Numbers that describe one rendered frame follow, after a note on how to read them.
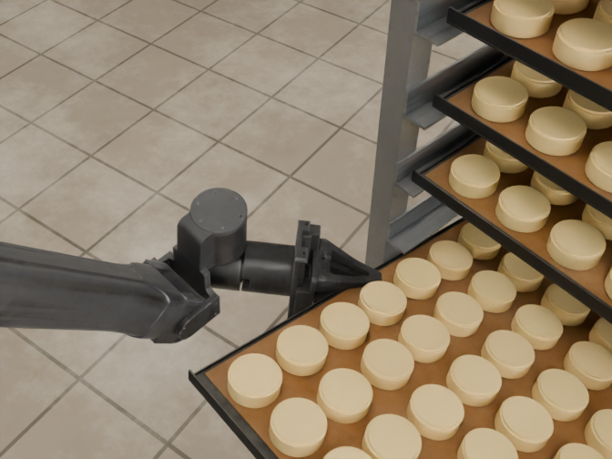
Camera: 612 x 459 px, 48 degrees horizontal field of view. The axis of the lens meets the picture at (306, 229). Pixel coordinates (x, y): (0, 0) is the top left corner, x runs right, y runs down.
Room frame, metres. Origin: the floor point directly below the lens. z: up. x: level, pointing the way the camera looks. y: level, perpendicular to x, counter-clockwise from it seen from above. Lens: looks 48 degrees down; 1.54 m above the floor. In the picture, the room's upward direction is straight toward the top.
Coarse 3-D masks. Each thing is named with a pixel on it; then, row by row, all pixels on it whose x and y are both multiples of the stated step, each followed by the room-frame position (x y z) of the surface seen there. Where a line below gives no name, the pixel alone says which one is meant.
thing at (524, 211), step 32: (448, 160) 0.55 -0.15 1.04; (480, 160) 0.53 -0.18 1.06; (512, 160) 0.53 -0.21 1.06; (480, 192) 0.49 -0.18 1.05; (512, 192) 0.48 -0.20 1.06; (544, 192) 0.49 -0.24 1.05; (512, 224) 0.45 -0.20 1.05; (544, 224) 0.46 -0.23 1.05; (576, 224) 0.44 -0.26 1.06; (608, 224) 0.44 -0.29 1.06; (544, 256) 0.42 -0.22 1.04; (576, 256) 0.40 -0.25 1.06; (608, 256) 0.42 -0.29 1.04; (608, 288) 0.38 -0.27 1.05
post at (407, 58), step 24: (408, 0) 0.53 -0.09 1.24; (408, 24) 0.53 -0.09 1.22; (408, 48) 0.53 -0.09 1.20; (384, 72) 0.54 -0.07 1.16; (408, 72) 0.52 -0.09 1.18; (384, 96) 0.54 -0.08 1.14; (384, 120) 0.54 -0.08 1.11; (408, 120) 0.53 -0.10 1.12; (384, 144) 0.54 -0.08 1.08; (408, 144) 0.53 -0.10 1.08; (384, 168) 0.53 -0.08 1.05; (384, 192) 0.53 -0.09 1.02; (384, 216) 0.53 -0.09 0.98; (384, 240) 0.52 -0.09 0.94
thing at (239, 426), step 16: (400, 256) 0.52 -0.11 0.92; (320, 304) 0.43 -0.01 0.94; (288, 320) 0.41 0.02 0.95; (208, 368) 0.34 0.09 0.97; (208, 384) 0.32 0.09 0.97; (208, 400) 0.31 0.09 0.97; (224, 400) 0.31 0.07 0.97; (224, 416) 0.29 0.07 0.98; (240, 416) 0.29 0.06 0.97; (240, 432) 0.27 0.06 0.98; (256, 448) 0.26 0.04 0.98
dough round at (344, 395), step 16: (320, 384) 0.32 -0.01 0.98; (336, 384) 0.32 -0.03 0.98; (352, 384) 0.32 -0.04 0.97; (368, 384) 0.32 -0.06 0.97; (320, 400) 0.31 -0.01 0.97; (336, 400) 0.30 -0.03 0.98; (352, 400) 0.30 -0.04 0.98; (368, 400) 0.31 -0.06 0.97; (336, 416) 0.29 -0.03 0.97; (352, 416) 0.29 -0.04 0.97
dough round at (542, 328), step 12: (516, 312) 0.43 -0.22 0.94; (528, 312) 0.43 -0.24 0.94; (540, 312) 0.43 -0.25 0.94; (552, 312) 0.43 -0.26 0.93; (516, 324) 0.41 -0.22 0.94; (528, 324) 0.41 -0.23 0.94; (540, 324) 0.41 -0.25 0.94; (552, 324) 0.41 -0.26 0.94; (528, 336) 0.40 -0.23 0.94; (540, 336) 0.40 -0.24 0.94; (552, 336) 0.40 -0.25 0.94; (540, 348) 0.39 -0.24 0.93
